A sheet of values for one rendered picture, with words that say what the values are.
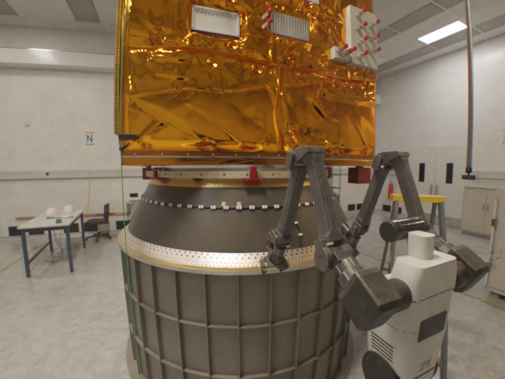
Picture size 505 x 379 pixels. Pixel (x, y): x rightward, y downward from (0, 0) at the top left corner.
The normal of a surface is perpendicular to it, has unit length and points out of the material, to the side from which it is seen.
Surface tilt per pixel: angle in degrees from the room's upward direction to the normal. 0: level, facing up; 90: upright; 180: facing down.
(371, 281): 30
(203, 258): 43
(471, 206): 90
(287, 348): 90
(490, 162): 90
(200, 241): 62
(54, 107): 90
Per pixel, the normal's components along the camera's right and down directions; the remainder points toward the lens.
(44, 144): 0.37, 0.08
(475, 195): -0.93, 0.04
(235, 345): 0.01, 0.09
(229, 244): -0.01, -0.39
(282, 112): -0.24, 0.11
